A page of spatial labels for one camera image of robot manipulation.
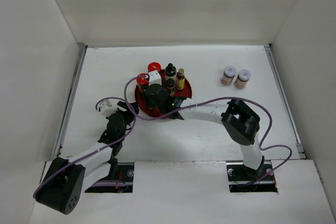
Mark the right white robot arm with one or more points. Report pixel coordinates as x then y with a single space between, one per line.
239 120

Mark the clear salt grinder black top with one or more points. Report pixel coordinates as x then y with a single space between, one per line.
170 72

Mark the red-lid dark sauce jar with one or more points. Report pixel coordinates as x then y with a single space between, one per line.
154 66

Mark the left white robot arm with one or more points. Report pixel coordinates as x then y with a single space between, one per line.
95 169

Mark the aluminium table rail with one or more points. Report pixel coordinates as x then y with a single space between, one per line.
57 146
284 99

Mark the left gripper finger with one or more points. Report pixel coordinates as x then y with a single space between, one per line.
123 105
135 108

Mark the black-cap spice bottle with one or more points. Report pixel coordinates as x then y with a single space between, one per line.
170 84

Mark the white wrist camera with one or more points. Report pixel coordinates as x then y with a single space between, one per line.
105 108
154 78

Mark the right aluminium table rail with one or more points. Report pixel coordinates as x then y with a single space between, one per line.
284 99

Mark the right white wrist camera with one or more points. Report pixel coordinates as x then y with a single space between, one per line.
154 78

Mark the left aluminium table rail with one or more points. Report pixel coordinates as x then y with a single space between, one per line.
57 146

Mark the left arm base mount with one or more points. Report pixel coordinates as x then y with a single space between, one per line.
119 179

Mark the white-lid spice jar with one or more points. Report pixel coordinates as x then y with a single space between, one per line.
242 78
228 75

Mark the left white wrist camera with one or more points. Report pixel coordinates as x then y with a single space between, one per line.
105 108

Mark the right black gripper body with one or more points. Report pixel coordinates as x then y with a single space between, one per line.
150 102

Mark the round red lacquer tray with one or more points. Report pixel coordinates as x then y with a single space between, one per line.
154 112

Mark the yellow-label beige-cap spice bottle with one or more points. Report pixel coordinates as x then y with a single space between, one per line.
180 79

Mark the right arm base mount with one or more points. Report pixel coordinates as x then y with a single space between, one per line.
242 180

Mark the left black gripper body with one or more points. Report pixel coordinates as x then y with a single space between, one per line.
128 118

